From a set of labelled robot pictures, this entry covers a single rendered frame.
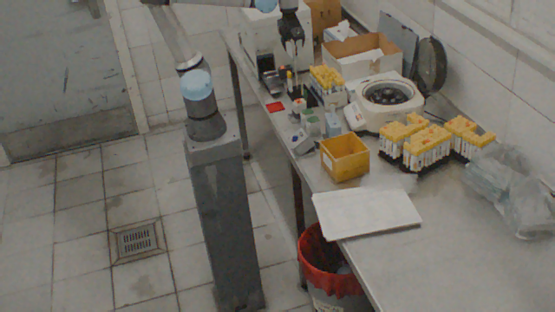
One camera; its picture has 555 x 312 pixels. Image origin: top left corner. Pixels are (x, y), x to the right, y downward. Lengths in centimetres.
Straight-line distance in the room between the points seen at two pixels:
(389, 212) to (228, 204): 73
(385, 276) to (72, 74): 274
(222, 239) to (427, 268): 99
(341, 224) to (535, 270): 57
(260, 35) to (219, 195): 75
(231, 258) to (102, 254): 97
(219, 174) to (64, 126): 204
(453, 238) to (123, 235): 203
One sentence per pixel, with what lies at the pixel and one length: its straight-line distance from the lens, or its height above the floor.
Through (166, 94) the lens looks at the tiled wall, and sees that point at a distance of 411.
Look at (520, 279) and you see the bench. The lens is 175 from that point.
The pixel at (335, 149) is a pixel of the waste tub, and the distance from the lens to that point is 210.
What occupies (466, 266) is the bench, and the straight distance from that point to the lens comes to 176.
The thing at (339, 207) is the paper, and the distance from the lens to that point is 190.
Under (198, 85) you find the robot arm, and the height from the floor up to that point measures 117.
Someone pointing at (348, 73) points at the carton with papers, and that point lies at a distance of 248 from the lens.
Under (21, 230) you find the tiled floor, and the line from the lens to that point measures 367.
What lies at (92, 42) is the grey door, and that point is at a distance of 386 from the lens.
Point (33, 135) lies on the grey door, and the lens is 416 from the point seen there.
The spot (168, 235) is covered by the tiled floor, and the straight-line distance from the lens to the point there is 326.
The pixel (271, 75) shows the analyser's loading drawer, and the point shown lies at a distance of 262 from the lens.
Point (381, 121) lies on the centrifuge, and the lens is 221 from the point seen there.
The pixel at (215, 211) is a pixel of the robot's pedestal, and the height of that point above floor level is 64.
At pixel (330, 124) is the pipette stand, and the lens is 214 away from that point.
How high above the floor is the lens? 212
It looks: 35 degrees down
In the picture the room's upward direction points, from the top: 7 degrees counter-clockwise
